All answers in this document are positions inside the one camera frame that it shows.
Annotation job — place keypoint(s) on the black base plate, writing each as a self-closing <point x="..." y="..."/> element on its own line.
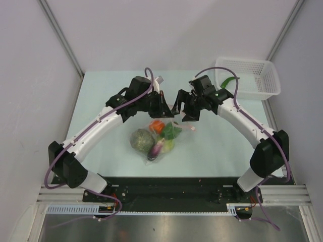
<point x="179" y="194"/>

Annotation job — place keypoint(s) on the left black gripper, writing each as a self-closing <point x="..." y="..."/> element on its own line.
<point x="162" y="110"/>

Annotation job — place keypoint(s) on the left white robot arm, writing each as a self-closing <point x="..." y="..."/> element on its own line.
<point x="143" y="95"/>

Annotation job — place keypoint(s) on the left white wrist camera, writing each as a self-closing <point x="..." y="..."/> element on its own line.
<point x="156" y="83"/>

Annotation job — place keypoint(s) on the orange fake pumpkin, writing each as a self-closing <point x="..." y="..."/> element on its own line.
<point x="156" y="126"/>

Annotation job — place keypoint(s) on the clear zip top bag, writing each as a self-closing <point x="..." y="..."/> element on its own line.
<point x="159" y="137"/>

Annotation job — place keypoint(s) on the green fake bell pepper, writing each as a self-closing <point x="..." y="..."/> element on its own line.
<point x="170" y="131"/>

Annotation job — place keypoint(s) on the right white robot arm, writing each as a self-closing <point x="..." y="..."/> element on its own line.
<point x="271" y="148"/>

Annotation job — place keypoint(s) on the pale green fake cabbage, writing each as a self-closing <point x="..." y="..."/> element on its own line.
<point x="167" y="145"/>

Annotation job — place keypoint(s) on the green fake chili pepper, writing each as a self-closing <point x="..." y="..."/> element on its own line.
<point x="227" y="81"/>

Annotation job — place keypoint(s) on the white plastic basket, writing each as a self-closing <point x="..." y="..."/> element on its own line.
<point x="258" y="80"/>

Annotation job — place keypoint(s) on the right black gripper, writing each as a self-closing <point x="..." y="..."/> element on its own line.
<point x="184" y="97"/>

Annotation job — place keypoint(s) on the green netted fake melon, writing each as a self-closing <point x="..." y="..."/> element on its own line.
<point x="142" y="140"/>

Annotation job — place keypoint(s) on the aluminium frame rail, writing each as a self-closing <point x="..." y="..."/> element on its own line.
<point x="61" y="195"/>

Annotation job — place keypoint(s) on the purple fake eggplant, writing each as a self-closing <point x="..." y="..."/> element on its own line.
<point x="155" y="150"/>

